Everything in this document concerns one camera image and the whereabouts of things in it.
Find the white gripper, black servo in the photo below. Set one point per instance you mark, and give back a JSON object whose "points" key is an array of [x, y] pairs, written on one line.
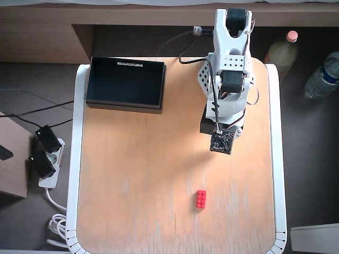
{"points": [[206, 126]]}

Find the red lego block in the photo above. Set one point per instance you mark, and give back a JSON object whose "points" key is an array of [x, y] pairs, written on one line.
{"points": [[201, 199]]}

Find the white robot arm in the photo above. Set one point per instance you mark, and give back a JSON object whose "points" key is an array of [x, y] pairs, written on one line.
{"points": [[219, 45]]}

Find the black cardboard box bin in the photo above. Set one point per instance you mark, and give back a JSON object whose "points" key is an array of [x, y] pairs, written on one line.
{"points": [[124, 84]]}

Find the yellow bottle with pink cap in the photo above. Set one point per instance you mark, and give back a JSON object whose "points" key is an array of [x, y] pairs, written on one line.
{"points": [[282, 53]]}

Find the clear plastic water bottle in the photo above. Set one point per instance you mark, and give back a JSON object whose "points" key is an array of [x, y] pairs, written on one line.
{"points": [[320, 79]]}

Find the white label strip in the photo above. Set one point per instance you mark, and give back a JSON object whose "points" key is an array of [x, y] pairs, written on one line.
{"points": [[129, 64]]}

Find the white box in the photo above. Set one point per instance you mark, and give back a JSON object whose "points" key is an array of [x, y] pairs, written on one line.
{"points": [[315, 240]]}

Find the black power adapter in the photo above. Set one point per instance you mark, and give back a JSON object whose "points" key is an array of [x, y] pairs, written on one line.
{"points": [[42, 165], [50, 140]]}

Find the white power strip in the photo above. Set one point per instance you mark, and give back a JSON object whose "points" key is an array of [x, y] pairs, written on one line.
{"points": [[49, 182]]}

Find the brown wooden box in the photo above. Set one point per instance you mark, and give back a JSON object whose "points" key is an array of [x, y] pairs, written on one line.
{"points": [[13, 180]]}

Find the flat black object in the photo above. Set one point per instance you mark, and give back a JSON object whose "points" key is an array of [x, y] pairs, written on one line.
{"points": [[4, 153]]}

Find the black camera circuit board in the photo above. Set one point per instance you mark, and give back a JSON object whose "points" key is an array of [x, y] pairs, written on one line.
{"points": [[222, 143]]}

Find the brown wooden bed frame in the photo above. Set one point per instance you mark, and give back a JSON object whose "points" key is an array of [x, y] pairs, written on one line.
{"points": [[39, 31]]}

